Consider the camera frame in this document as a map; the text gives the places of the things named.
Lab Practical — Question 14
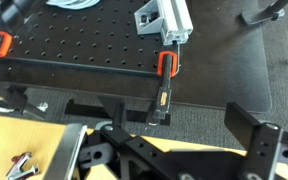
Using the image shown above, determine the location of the grey cable coil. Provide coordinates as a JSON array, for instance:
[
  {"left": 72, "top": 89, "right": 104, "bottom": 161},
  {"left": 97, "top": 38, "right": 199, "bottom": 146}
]
[{"left": 45, "top": 0, "right": 102, "bottom": 10}]

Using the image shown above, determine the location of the black camera stand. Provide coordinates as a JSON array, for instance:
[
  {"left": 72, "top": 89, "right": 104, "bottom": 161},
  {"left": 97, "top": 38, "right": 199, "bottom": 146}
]
[{"left": 238, "top": 0, "right": 288, "bottom": 28}]

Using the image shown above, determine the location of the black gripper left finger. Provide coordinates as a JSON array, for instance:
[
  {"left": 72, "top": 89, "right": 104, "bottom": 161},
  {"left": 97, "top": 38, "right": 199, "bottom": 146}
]
[{"left": 98, "top": 102, "right": 185, "bottom": 180}]

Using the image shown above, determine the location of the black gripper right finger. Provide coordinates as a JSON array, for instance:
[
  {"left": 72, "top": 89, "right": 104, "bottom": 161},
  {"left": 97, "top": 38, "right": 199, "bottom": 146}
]
[{"left": 224, "top": 101, "right": 285, "bottom": 180}]

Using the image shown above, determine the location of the short aluminium extrusion bar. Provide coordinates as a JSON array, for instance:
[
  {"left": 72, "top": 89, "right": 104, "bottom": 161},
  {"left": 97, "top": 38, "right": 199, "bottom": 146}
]
[{"left": 133, "top": 0, "right": 194, "bottom": 46}]

